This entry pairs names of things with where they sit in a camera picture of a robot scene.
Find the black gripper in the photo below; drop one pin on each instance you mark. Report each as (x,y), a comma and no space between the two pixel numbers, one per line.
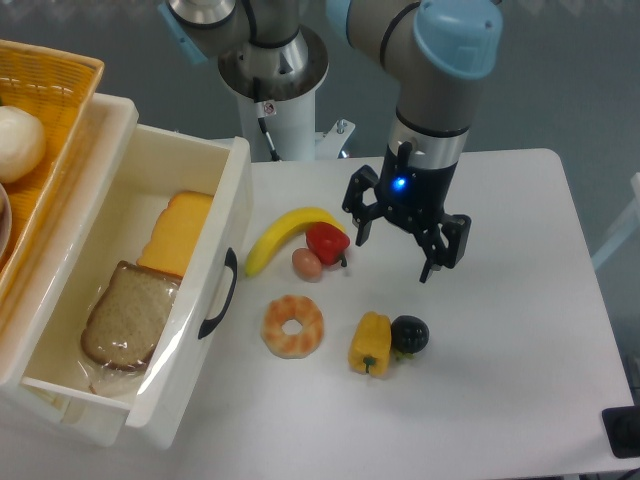
(413,200)

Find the brown egg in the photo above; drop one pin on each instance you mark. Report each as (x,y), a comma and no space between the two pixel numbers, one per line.
(306,264)

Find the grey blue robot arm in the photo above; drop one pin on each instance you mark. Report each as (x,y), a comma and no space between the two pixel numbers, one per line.
(440,53)

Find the red bell pepper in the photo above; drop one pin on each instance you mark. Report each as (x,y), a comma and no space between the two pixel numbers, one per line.
(328,243)

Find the yellow banana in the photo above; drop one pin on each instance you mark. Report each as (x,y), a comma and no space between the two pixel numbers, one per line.
(279,232)

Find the black round fruit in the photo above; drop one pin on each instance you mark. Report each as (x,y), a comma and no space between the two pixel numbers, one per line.
(409,336)

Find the yellow bell pepper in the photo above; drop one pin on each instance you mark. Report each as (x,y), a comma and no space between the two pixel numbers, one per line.
(370,348)

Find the orange glazed donut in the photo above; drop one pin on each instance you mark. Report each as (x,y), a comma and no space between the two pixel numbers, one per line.
(292,327)

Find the white plastic drawer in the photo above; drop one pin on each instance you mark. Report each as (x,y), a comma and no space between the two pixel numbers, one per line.
(156,165)

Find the brown bread slice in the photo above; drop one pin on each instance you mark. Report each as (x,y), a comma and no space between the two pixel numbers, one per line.
(125,325)

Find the black device at edge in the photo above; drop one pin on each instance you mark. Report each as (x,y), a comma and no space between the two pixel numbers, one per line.
(622,429)

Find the yellow wicker basket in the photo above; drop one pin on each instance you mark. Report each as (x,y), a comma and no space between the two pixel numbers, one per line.
(54,86)

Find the white round bun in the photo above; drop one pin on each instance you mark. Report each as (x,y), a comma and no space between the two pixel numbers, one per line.
(23,143)

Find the brown bowl rim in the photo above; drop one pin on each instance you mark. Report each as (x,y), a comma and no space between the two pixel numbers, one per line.
(5,222)

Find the black drawer handle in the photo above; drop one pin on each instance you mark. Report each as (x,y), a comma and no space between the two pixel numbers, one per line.
(211,322)

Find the white frame at right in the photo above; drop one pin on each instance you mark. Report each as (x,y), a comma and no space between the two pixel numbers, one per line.
(622,228)

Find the white drawer cabinet frame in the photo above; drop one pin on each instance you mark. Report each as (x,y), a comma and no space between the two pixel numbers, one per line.
(93,160)

